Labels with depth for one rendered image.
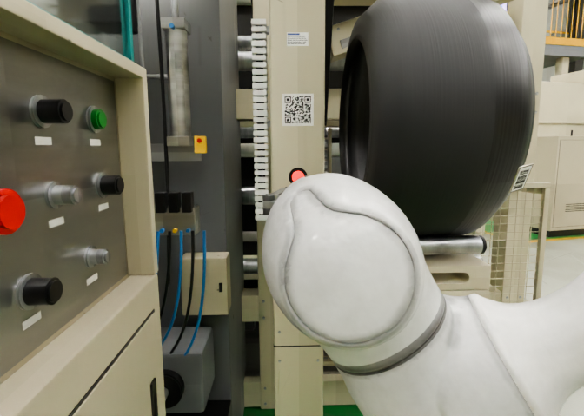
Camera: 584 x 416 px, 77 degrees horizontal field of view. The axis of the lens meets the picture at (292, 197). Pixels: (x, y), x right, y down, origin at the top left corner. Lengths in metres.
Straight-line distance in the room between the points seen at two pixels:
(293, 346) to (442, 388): 0.76
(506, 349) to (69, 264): 0.50
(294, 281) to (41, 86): 0.42
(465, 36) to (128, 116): 0.63
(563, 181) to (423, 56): 4.89
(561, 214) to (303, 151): 4.94
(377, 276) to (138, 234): 0.57
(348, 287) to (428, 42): 0.63
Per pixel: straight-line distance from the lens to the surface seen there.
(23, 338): 0.51
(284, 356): 1.04
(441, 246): 0.91
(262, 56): 0.92
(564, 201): 5.62
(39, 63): 0.54
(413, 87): 0.73
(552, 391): 0.32
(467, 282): 0.94
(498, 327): 0.30
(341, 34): 1.35
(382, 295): 0.20
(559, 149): 5.47
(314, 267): 0.19
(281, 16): 0.93
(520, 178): 0.86
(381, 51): 0.79
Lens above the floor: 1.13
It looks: 8 degrees down
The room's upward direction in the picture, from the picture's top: straight up
